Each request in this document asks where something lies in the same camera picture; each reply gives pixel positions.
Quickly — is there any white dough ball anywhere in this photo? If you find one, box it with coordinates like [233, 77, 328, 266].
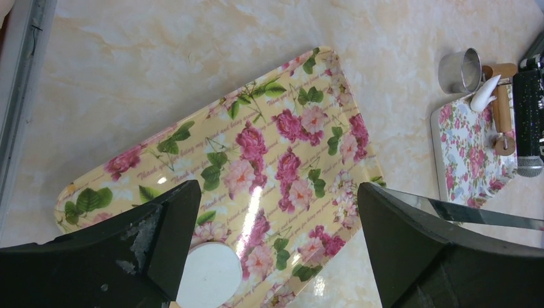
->
[470, 74, 502, 112]

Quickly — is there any white round disc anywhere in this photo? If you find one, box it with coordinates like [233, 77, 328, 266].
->
[174, 242, 242, 307]

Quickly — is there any black microphone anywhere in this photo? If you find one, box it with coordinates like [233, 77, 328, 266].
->
[513, 70, 543, 178]

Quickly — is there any folded floral cloth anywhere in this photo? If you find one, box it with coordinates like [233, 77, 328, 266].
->
[54, 46, 386, 307]

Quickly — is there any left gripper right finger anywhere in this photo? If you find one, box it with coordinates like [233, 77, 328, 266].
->
[357, 182, 543, 307]

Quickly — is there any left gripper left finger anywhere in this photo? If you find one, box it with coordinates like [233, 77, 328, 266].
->
[1, 180, 201, 307]

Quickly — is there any wooden dough roller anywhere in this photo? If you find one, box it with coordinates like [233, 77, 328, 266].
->
[482, 63, 518, 157]

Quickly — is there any floral tray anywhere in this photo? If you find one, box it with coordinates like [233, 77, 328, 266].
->
[430, 94, 517, 208]

